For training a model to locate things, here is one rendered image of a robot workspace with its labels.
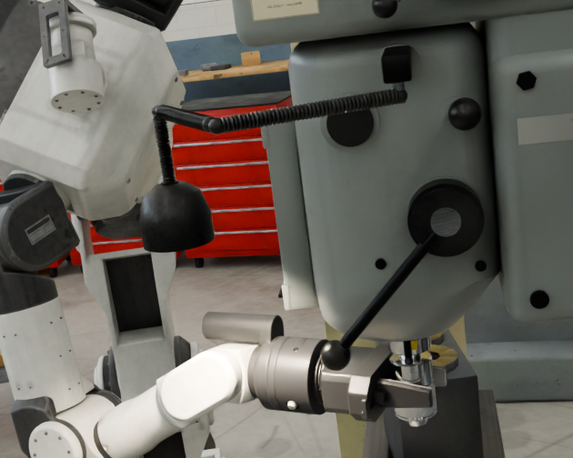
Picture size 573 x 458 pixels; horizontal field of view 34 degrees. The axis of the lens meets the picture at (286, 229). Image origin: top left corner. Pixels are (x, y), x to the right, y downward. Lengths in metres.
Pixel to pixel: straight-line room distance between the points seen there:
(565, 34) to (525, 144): 0.10
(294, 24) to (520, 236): 0.28
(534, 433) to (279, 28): 2.87
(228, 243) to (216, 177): 0.42
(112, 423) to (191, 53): 9.14
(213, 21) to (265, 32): 9.35
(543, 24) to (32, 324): 0.74
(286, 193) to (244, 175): 4.69
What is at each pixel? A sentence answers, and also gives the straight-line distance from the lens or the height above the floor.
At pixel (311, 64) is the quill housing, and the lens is 0.90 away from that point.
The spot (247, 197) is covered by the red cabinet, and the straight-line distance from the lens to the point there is 5.71.
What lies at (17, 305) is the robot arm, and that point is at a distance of 1.26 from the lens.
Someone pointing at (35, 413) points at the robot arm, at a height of 1.19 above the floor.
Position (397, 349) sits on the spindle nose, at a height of 1.29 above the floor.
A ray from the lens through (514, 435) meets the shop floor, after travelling 3.60.
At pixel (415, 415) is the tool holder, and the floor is 1.21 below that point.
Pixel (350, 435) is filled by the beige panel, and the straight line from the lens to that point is 3.06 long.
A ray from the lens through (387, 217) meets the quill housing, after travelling 0.91.
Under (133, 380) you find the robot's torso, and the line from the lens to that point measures 1.70.
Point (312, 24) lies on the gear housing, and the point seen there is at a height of 1.65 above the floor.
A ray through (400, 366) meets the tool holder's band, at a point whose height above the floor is 1.27.
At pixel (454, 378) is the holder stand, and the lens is 1.40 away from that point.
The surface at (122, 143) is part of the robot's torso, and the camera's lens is 1.29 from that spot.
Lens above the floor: 1.69
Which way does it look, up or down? 15 degrees down
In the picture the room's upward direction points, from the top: 7 degrees counter-clockwise
